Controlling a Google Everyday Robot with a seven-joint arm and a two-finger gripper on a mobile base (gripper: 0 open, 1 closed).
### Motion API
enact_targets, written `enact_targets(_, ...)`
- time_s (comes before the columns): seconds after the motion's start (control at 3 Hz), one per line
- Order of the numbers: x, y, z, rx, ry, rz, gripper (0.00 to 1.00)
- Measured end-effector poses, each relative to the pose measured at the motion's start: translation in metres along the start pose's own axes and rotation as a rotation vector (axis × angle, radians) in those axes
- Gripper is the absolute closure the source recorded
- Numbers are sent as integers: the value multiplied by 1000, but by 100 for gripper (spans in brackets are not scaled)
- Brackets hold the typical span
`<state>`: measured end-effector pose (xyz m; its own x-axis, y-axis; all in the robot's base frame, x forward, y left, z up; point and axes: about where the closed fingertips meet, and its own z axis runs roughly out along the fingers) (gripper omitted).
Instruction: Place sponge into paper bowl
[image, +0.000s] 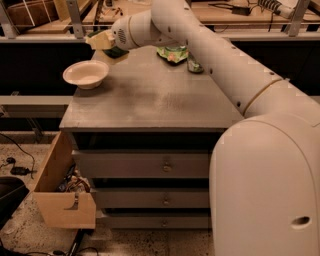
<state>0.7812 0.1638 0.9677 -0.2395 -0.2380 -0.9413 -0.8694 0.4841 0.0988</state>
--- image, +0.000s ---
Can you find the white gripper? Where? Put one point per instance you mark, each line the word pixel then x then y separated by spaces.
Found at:
pixel 120 34

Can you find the black object at left edge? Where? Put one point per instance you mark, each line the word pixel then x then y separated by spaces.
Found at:
pixel 12 192

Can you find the green and yellow sponge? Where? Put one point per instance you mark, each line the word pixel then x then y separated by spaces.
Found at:
pixel 115 52

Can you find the middle grey drawer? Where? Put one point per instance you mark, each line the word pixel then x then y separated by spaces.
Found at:
pixel 151 198

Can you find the brown box on bench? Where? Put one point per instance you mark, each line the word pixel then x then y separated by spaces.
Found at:
pixel 27 14

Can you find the green soda can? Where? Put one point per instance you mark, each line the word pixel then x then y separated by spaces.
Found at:
pixel 193 65

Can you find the bottom grey drawer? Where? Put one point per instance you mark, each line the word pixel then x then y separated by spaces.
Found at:
pixel 156 222

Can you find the grey drawer cabinet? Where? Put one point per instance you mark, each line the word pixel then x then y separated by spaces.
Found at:
pixel 148 105

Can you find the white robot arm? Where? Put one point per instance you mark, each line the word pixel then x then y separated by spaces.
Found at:
pixel 265 170

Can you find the green chip bag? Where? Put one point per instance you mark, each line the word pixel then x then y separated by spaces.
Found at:
pixel 173 55

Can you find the grey drawer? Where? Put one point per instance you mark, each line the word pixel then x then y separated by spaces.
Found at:
pixel 151 198
pixel 156 222
pixel 103 164

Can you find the top grey drawer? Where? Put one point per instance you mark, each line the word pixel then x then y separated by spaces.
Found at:
pixel 103 164

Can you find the white paper bowl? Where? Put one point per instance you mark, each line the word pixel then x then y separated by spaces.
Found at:
pixel 86 74

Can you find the black power adapter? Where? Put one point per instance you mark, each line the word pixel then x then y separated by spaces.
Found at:
pixel 20 171

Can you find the wooden box with clutter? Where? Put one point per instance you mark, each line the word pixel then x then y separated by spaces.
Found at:
pixel 70 210

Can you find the black adapter on bench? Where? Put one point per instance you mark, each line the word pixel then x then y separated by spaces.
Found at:
pixel 239 10

